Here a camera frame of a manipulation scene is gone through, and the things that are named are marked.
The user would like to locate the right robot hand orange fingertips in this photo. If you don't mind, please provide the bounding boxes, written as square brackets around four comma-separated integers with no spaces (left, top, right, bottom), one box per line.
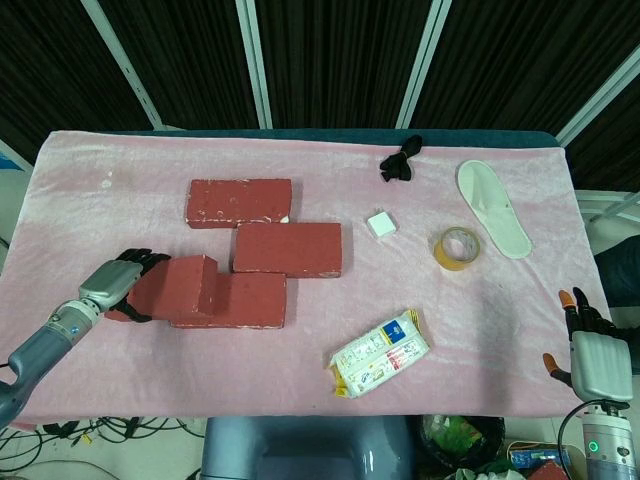
[542,286,633,402]

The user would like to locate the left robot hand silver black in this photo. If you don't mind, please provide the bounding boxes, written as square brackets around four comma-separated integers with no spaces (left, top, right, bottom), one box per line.
[78,247,172,324]

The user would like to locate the red brick with scuffed edge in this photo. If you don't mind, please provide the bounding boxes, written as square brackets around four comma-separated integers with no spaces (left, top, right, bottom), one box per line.
[169,272,289,330]

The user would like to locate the red brick with chipped corner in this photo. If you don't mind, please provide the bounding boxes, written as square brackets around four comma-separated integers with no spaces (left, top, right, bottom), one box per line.
[231,222,345,280]

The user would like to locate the blue box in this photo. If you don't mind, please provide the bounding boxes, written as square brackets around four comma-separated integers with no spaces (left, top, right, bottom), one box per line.
[509,446,572,471]

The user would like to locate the white metal rack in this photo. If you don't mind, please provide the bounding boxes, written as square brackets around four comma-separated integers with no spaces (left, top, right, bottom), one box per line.
[576,191,640,225]

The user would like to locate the black waste bin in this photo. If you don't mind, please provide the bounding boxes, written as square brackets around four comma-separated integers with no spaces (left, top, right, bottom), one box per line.
[418,413,506,475]

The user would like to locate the white slipper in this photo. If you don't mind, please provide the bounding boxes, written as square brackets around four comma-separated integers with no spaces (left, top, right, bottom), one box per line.
[455,159,534,260]

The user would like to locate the yellow tape roll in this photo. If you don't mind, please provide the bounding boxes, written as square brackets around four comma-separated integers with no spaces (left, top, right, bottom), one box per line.
[432,226,485,272]

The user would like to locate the white wet wipes pack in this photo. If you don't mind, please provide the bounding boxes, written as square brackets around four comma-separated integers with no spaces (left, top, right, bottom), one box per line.
[327,308,431,400]

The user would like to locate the pink fleece cloth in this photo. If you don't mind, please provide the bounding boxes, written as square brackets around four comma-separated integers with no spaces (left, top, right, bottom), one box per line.
[8,130,615,432]

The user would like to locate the grey blue robot torso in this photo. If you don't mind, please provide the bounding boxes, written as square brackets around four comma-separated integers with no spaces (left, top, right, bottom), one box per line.
[199,415,416,480]

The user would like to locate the white charger cube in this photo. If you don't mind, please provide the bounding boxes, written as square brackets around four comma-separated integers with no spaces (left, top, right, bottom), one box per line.
[367,212,398,239]

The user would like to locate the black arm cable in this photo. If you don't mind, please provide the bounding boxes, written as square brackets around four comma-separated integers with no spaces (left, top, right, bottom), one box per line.
[556,399,597,476]

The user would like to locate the black floor cables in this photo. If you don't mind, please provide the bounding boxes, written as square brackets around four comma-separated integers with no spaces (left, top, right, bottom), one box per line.
[0,416,207,472]

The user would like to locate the white frame post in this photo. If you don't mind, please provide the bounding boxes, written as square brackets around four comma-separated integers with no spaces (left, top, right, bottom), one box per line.
[555,48,640,143]
[394,0,452,130]
[235,0,274,129]
[81,0,165,129]

